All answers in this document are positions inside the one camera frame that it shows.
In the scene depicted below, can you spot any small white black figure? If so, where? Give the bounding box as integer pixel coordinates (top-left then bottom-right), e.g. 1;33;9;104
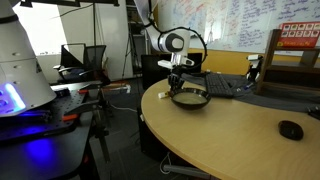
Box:
247;54;263;82

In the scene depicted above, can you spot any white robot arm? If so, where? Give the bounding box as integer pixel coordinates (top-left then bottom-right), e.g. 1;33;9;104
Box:
134;0;194;91

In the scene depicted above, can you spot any black computer keyboard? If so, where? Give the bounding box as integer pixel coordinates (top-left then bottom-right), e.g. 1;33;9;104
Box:
204;73;233;98

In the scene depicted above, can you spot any dark bowl with pale inside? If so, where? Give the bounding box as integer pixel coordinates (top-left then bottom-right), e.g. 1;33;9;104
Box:
170;88;211;110

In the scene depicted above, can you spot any red sign with icons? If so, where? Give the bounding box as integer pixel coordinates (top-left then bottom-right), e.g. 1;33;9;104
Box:
278;21;320;48

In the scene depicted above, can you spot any black computer mouse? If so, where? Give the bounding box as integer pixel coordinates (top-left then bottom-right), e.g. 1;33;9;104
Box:
278;120;304;141

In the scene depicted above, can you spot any white robot base blue light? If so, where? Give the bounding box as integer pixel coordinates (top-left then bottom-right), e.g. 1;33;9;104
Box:
0;0;56;117

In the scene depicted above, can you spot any black office chair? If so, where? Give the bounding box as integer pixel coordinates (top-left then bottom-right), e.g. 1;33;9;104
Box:
54;43;111;85

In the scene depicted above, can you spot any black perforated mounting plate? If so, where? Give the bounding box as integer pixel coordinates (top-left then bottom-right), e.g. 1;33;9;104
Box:
0;90;86;144

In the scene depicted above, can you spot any whiteboard with writing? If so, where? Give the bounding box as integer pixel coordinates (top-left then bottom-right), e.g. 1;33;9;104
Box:
157;0;320;53

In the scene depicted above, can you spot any brown wooden shelf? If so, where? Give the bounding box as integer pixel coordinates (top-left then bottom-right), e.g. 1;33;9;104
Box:
256;29;320;94

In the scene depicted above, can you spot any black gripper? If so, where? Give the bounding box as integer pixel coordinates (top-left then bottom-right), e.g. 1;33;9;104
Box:
168;66;184;91

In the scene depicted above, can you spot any dark grey desk mat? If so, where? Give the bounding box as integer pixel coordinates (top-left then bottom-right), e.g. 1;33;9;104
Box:
181;72;320;114

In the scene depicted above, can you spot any black computer monitor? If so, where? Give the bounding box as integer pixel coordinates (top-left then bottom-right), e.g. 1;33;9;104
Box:
141;53;203;90

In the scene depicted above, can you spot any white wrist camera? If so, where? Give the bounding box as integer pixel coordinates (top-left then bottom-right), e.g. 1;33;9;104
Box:
157;54;195;69

